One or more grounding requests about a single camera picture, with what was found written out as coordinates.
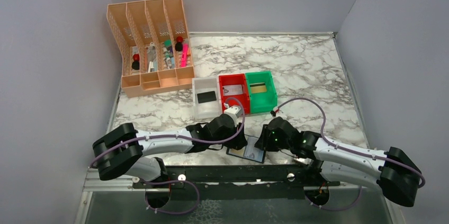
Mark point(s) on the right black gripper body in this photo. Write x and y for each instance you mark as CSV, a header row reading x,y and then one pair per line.
x,y
264,138

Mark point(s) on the black leather card holder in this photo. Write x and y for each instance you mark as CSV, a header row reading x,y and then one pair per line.
x,y
249,152

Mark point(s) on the green plastic bin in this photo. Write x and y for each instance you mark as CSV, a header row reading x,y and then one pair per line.
x,y
262,102

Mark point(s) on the red plastic bin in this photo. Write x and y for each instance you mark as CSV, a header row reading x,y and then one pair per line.
x,y
235,79

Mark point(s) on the silver patterned credit card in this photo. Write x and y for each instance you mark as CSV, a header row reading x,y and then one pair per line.
x,y
229,90

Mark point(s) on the white plastic bin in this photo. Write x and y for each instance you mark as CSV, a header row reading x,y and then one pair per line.
x,y
208,110

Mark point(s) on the peach plastic desk organizer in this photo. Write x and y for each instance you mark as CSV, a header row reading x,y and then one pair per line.
x,y
134,26

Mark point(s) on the gold credit card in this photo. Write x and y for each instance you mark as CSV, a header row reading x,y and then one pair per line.
x,y
258,88

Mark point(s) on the black credit card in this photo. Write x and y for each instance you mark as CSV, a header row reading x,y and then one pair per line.
x,y
204,97

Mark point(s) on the pink highlighter pen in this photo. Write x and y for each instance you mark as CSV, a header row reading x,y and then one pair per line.
x,y
185,55

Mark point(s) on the red black stamp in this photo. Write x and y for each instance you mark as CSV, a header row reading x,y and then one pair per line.
x,y
136,61
179,43

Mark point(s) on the white stapler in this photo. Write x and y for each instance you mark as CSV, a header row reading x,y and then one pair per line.
x,y
151,58

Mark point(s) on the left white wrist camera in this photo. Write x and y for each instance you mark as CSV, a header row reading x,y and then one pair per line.
x,y
234,112

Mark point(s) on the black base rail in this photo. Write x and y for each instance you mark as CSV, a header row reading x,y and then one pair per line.
x,y
247,182

